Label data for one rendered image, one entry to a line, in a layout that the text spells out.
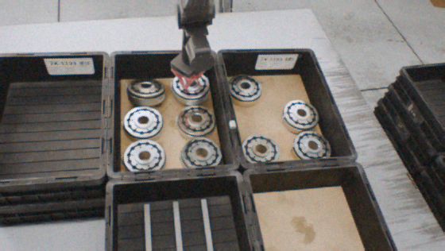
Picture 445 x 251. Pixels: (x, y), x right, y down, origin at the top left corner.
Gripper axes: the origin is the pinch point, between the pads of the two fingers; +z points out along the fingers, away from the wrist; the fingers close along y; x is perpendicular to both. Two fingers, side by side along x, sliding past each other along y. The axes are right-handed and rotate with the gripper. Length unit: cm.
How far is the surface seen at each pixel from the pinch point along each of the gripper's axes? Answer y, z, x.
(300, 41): 62, 22, -8
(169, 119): -9.9, 6.9, -1.0
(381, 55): 176, 95, -34
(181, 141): -13.4, 6.8, -8.2
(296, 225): -13.8, 6.5, -44.3
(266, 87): 19.2, 7.7, -15.0
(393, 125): 82, 55, -58
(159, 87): -5.8, 2.7, 6.4
